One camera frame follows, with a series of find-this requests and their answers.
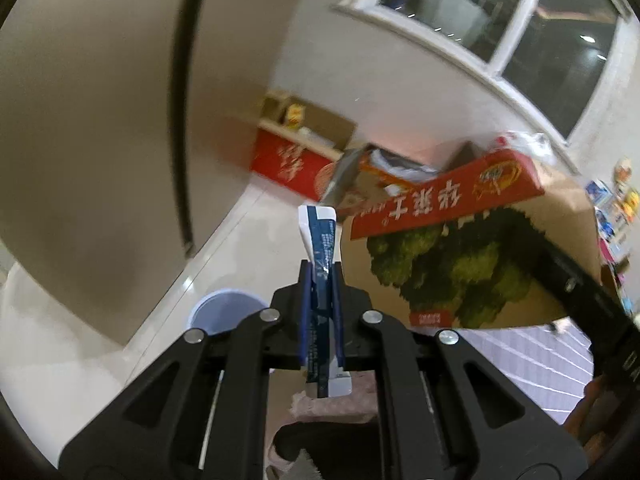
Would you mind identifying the plain open cardboard box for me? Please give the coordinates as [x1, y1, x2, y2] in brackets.
[260, 89, 357, 154]

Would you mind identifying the crumpled bag in box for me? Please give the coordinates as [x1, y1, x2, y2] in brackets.
[372, 149, 442, 184]

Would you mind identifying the white framed window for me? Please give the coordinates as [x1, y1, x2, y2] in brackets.
[331, 0, 634, 142]

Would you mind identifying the lavender checked blanket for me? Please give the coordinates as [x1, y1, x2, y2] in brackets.
[452, 321, 596, 427]

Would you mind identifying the red printed box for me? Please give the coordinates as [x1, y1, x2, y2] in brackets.
[250, 127, 337, 201]

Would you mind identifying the lavender plastic bin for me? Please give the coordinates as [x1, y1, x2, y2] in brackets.
[189, 287, 271, 337]

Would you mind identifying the broccoli print cardboard box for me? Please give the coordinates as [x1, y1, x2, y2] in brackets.
[340, 140, 618, 332]

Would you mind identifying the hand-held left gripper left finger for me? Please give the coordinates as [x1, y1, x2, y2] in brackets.
[59, 259, 314, 480]

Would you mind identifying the person's right hand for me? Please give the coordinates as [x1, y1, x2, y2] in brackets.
[564, 375, 624, 462]

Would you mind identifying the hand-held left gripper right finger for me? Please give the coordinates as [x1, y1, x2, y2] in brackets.
[330, 260, 589, 480]

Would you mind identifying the pink fluffy blanket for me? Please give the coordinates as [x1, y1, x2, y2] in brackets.
[290, 370, 381, 427]

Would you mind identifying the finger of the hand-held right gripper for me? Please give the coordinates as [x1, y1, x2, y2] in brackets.
[520, 217, 568, 281]

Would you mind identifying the dark cloth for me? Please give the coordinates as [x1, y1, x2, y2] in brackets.
[274, 420, 382, 480]

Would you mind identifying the beige door with black strip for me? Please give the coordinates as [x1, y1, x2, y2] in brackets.
[0, 0, 307, 352]

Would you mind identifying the white plastic bag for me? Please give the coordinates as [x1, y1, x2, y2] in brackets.
[492, 131, 557, 162]

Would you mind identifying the blue and white sachet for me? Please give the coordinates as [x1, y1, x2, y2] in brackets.
[297, 205, 354, 399]

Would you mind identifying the wooden shelf with items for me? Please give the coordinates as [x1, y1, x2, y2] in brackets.
[584, 157, 640, 311]

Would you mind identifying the orange printed cardboard box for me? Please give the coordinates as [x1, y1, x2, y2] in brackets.
[322, 144, 447, 221]

